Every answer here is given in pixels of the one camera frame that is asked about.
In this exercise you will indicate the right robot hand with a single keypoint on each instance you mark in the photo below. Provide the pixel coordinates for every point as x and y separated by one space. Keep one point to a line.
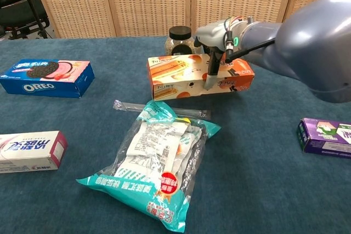
212 36

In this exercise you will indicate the orange biscuit box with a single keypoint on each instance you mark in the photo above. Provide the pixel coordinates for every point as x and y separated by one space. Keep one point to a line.
175 72

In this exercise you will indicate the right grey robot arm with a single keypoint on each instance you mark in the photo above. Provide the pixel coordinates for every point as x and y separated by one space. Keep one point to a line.
315 39

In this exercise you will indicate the purple carton box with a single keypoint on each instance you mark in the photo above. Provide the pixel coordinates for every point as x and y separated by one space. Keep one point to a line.
326 138

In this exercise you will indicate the blue Oreo cookie box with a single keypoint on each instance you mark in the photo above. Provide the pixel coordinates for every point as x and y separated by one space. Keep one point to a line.
46 82

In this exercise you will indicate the white pink toothpaste box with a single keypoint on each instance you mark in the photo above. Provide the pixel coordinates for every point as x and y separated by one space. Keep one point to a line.
27 149

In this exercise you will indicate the glass jar black lid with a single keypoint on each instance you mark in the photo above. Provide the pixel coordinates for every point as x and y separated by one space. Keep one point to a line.
179 32

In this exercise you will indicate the clear plastic stick packet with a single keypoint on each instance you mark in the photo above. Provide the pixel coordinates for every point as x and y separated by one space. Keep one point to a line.
129 105

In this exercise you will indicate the teal snack bag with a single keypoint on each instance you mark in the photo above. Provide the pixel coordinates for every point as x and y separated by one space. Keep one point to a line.
153 157

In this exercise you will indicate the black metal stand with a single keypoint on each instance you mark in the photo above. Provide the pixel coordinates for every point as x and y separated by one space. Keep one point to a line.
29 0

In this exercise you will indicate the black office chair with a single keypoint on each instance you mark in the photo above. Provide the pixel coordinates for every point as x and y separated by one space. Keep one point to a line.
16 12

